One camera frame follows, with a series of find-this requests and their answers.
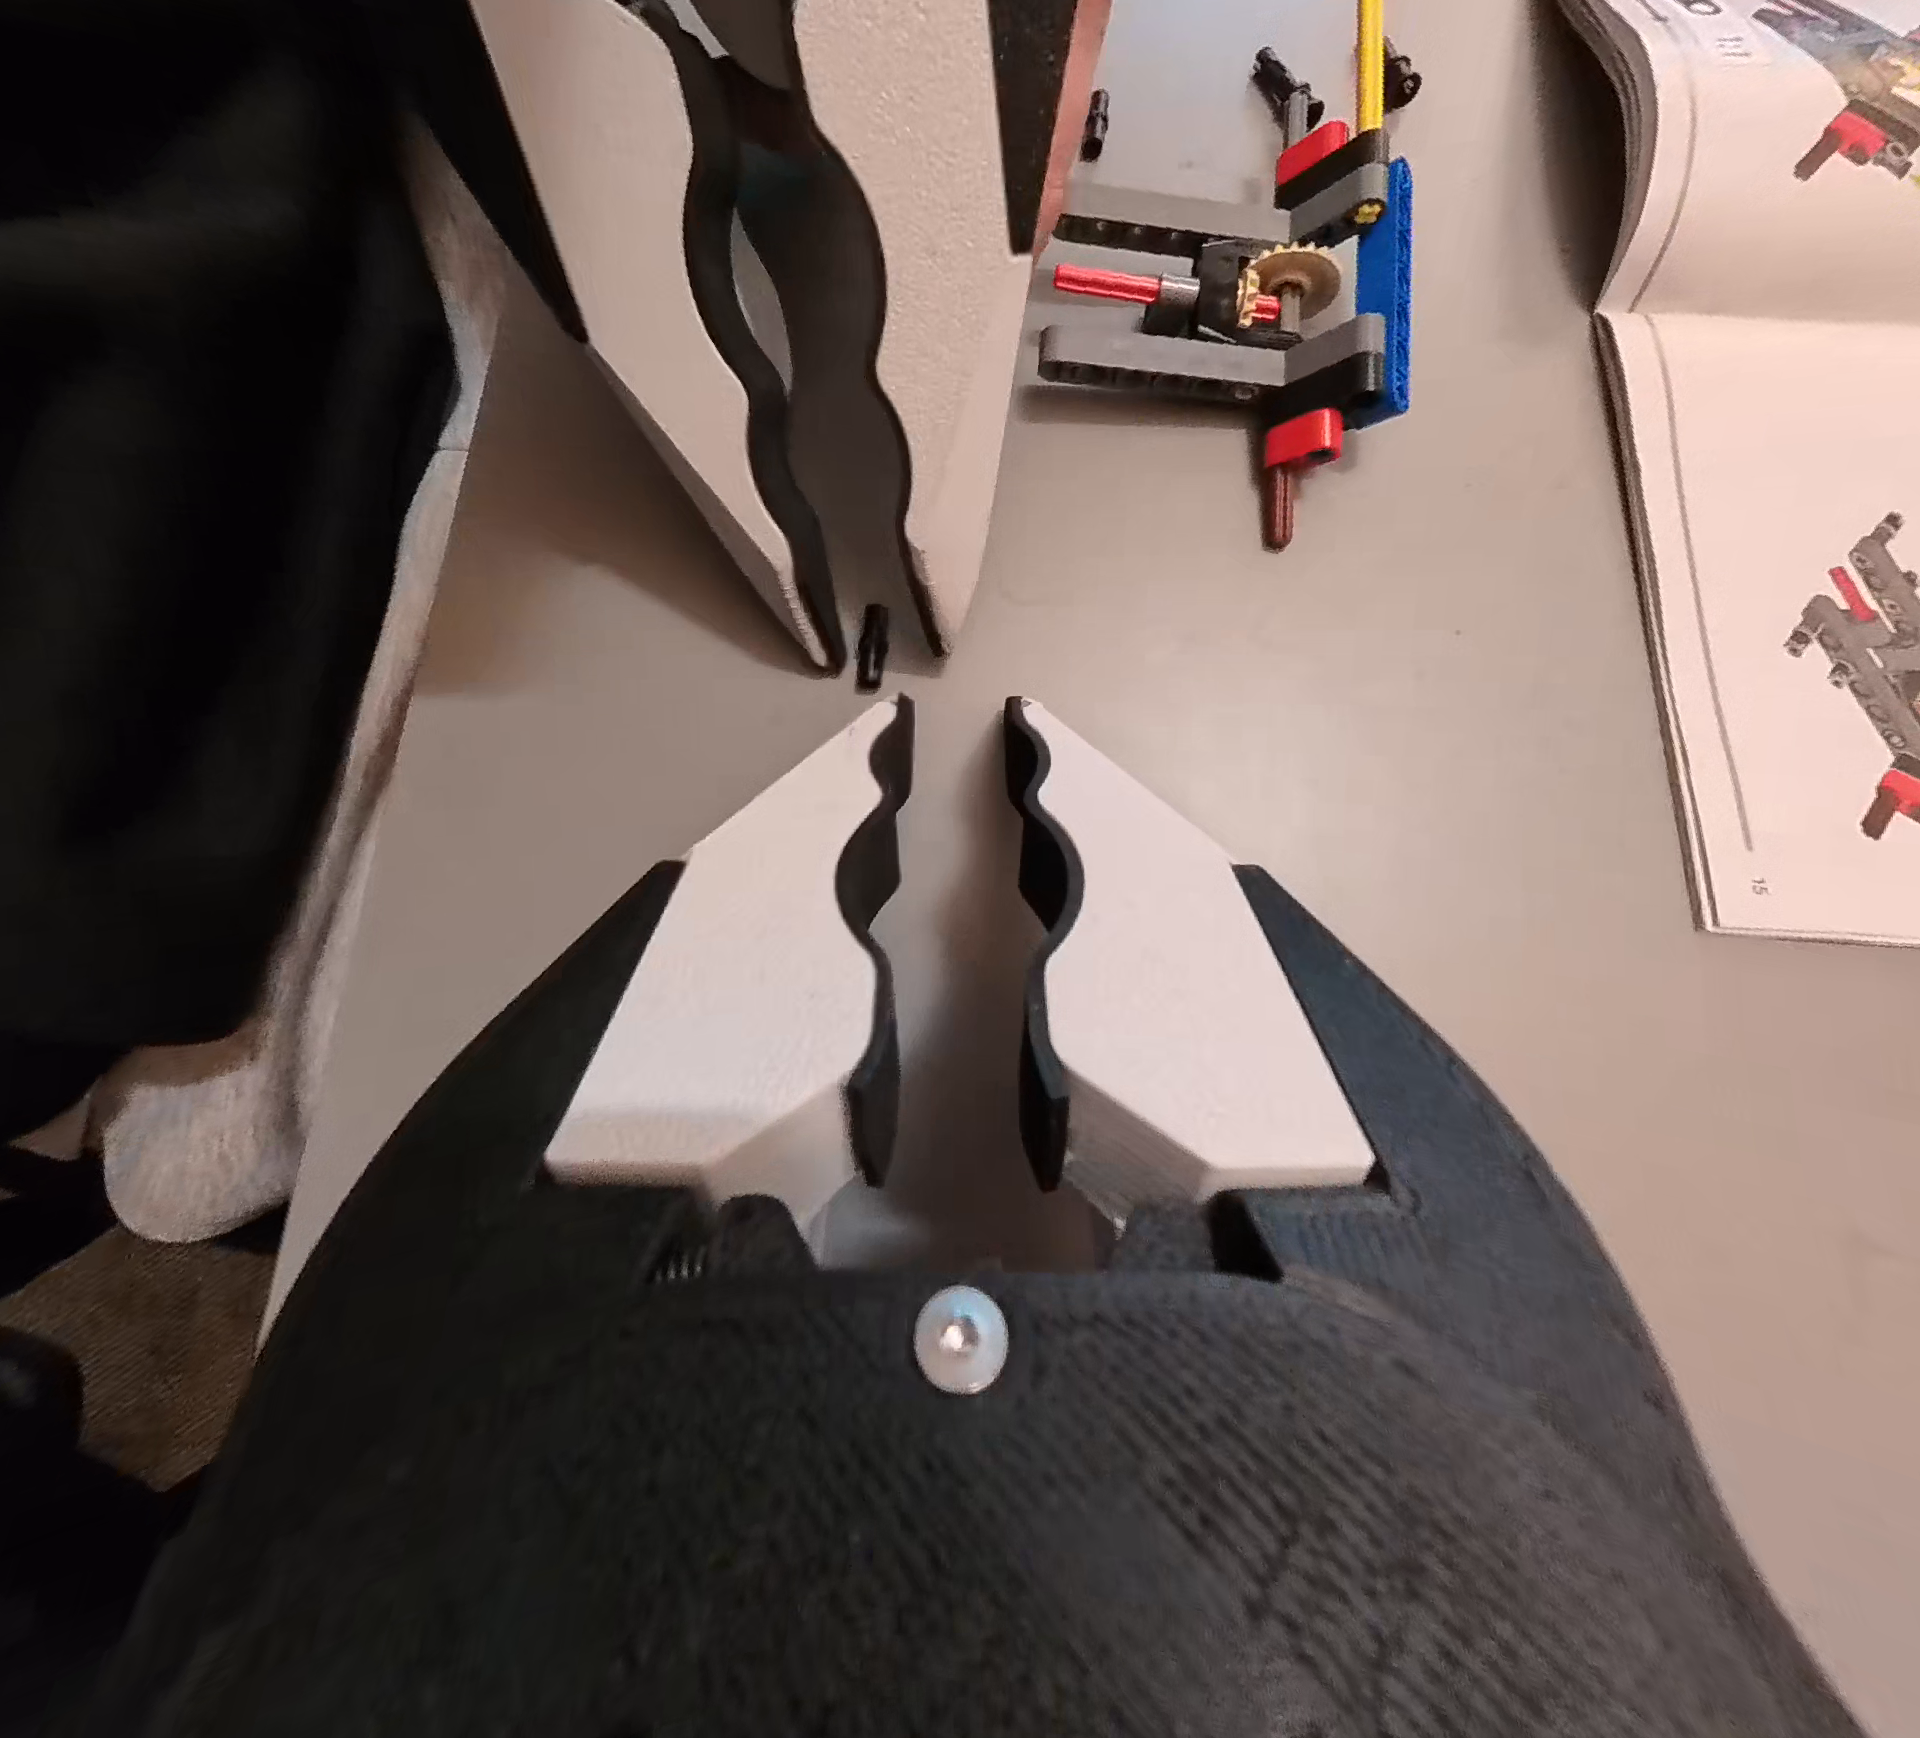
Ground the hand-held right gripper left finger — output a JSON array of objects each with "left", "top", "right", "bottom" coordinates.
[{"left": 543, "top": 695, "right": 916, "bottom": 1237}]

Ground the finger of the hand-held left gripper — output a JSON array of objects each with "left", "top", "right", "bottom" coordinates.
[
  {"left": 464, "top": 0, "right": 848, "bottom": 679},
  {"left": 787, "top": 0, "right": 1050, "bottom": 660}
]

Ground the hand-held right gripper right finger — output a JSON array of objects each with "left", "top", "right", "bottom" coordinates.
[{"left": 1000, "top": 695, "right": 1382, "bottom": 1237}]

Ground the partly built lego chassis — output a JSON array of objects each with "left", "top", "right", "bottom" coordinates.
[{"left": 1034, "top": 0, "right": 1420, "bottom": 554}]

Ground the open lego instruction booklet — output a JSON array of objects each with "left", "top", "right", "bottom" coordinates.
[{"left": 1528, "top": 0, "right": 1920, "bottom": 948}]

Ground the person's left hand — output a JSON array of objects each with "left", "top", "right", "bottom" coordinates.
[{"left": 1077, "top": 0, "right": 1121, "bottom": 172}]

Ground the person's black clothing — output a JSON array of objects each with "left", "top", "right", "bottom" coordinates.
[{"left": 0, "top": 0, "right": 467, "bottom": 1140}]

